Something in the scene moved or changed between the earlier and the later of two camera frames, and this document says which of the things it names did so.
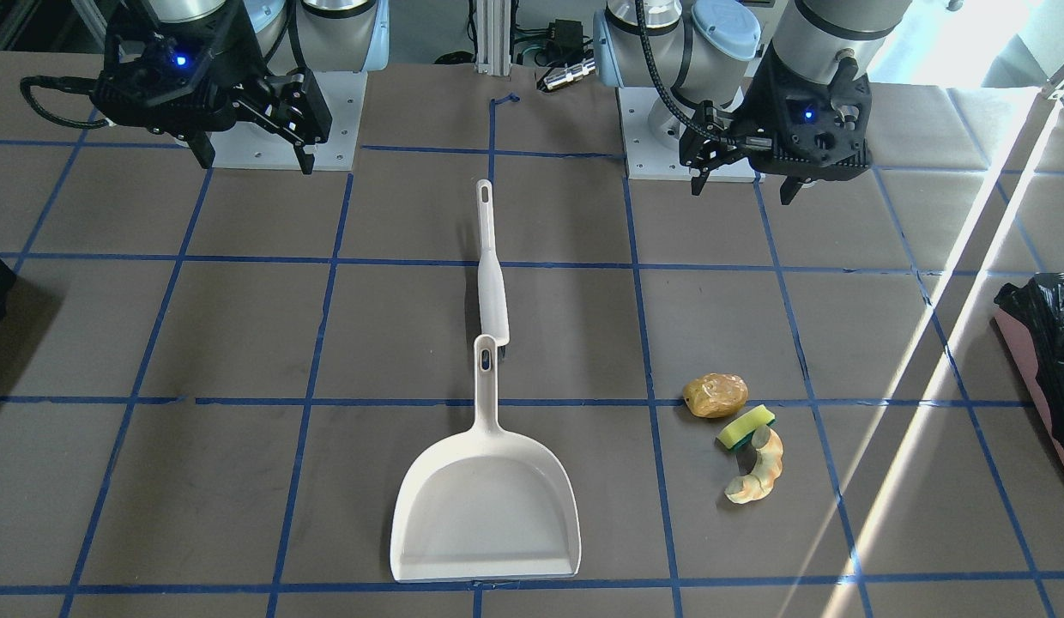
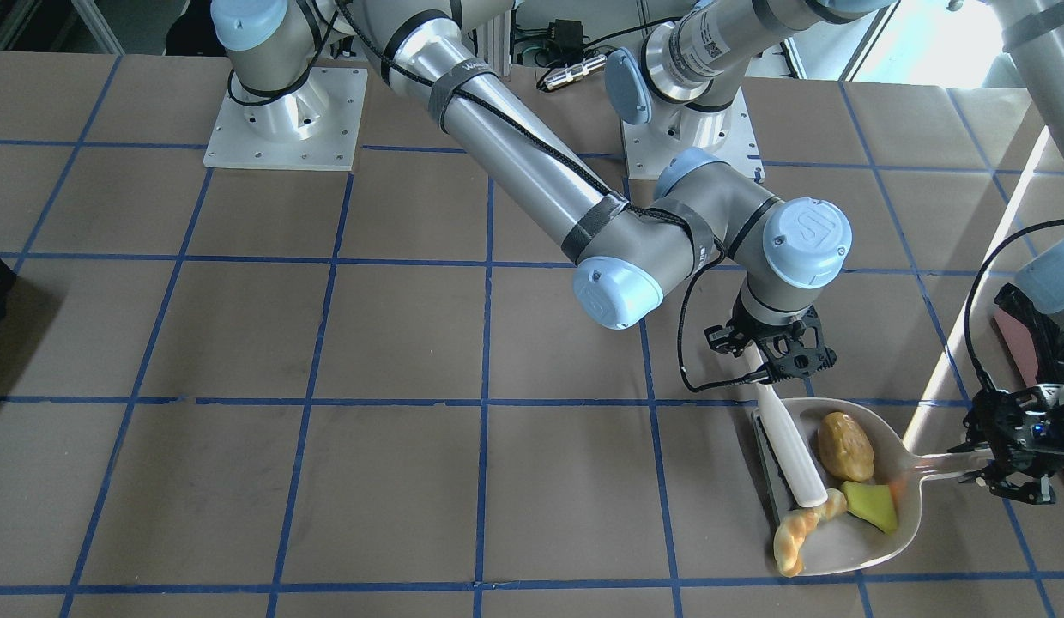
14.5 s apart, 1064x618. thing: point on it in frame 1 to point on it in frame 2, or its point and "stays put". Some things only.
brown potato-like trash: [716, 395] to [846, 447]
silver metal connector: [574, 73] stays put
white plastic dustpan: [485, 505] to [856, 448]
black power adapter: [565, 40] stays put
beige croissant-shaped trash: [753, 487] to [788, 546]
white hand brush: [492, 318] to [792, 478]
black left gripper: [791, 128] to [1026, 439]
